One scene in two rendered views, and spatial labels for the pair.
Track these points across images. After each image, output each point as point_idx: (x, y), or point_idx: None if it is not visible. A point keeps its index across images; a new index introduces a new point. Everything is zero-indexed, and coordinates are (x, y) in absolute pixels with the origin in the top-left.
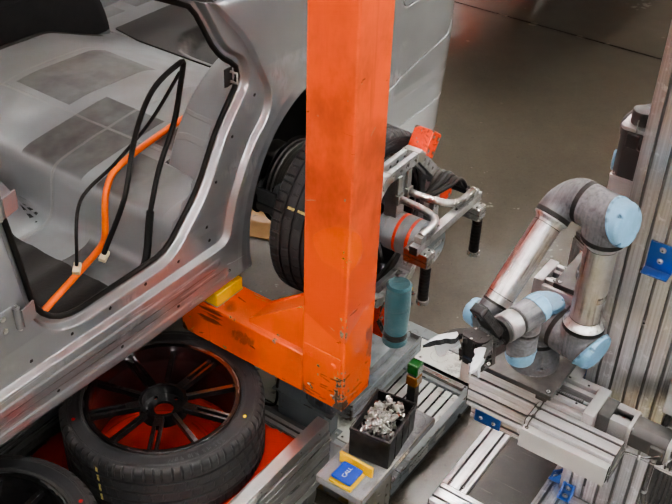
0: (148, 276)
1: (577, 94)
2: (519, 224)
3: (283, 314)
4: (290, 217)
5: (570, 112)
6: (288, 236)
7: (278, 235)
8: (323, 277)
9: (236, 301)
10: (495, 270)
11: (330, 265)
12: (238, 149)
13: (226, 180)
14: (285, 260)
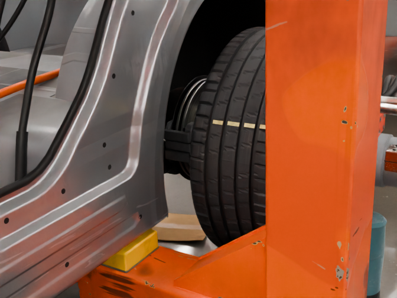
0: (11, 209)
1: (391, 123)
2: (394, 207)
3: (228, 261)
4: (218, 133)
5: (393, 133)
6: (217, 161)
7: (202, 164)
8: (303, 171)
9: (152, 263)
10: (391, 245)
11: (317, 143)
12: (142, 37)
13: (128, 79)
14: (214, 198)
